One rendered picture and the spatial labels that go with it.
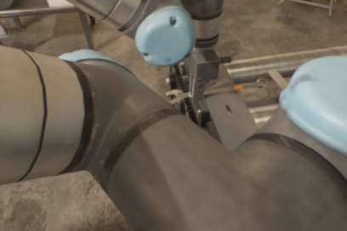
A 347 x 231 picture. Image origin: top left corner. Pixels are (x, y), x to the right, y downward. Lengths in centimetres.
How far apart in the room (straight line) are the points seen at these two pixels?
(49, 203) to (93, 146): 177
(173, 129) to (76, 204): 173
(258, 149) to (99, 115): 9
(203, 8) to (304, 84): 34
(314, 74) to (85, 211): 173
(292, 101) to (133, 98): 10
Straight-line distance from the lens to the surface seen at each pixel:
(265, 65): 124
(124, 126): 16
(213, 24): 51
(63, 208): 189
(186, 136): 15
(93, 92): 16
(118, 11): 31
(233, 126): 60
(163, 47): 32
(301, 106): 17
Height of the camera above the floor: 162
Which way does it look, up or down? 46 degrees down
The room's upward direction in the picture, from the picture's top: straight up
